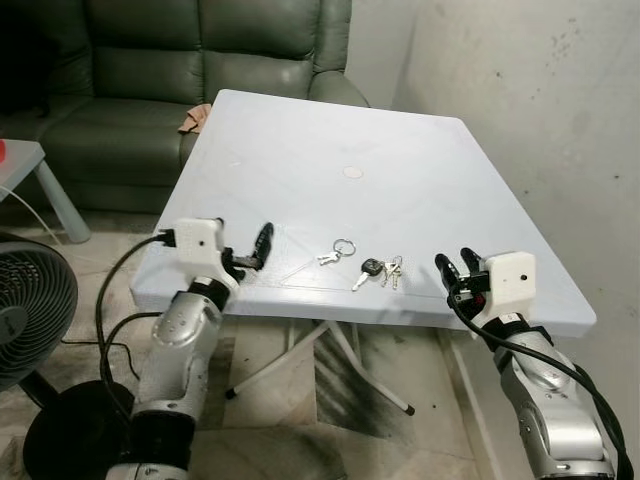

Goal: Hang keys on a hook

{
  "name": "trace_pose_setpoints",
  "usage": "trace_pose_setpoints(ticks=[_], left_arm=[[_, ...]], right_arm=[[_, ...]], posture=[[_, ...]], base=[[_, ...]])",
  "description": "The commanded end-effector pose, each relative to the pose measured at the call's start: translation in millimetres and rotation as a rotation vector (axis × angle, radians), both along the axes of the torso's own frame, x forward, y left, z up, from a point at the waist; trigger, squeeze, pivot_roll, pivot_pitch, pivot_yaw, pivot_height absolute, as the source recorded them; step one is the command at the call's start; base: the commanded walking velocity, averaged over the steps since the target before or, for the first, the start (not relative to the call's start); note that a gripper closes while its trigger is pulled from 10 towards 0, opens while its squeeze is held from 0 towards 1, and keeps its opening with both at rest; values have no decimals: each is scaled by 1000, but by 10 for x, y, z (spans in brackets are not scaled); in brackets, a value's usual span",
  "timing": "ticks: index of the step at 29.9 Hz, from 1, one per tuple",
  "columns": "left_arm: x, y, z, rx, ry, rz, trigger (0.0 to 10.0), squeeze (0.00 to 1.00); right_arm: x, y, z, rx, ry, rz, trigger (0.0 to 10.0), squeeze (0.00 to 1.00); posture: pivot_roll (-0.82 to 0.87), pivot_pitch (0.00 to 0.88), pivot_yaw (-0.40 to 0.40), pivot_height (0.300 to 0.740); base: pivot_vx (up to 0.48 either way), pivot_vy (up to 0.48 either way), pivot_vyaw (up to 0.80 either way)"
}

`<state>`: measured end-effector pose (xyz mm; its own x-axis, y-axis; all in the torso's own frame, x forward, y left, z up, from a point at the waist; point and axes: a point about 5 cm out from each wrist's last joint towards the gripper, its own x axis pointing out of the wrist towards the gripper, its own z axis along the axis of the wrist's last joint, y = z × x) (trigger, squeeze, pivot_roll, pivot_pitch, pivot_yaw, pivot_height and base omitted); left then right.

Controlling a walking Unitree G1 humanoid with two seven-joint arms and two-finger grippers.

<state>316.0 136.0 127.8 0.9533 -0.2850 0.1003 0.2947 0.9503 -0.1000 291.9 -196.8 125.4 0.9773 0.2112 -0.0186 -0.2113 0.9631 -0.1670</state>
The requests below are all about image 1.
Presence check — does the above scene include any green leather sofa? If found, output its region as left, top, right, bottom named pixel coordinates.
left=0, top=0, right=372, bottom=217

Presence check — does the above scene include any white floor cable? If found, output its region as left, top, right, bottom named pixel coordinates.
left=0, top=184, right=63, bottom=247

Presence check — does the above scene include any white plastic folding table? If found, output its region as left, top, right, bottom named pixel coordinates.
left=130, top=88, right=599, bottom=417

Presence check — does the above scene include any black car key bunch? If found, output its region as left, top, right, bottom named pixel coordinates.
left=350, top=255, right=406, bottom=294

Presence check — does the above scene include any small grey side table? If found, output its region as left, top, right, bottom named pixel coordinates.
left=0, top=140, right=92, bottom=246

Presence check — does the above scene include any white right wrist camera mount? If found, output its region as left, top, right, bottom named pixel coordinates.
left=479, top=251, right=539, bottom=327

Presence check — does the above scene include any crumpled pink cloth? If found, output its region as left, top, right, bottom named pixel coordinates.
left=178, top=104, right=214, bottom=136

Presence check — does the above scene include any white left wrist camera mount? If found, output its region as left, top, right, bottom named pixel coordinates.
left=160, top=217, right=243, bottom=287

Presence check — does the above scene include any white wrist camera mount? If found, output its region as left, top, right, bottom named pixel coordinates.
left=479, top=251, right=539, bottom=327
left=160, top=217, right=243, bottom=287

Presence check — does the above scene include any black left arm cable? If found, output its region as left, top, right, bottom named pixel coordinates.
left=94, top=230, right=179, bottom=421

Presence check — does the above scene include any small silver key with ring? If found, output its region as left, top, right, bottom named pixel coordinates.
left=316, top=238, right=358, bottom=269

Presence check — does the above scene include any black floor fan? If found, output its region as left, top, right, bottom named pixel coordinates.
left=0, top=234, right=137, bottom=480

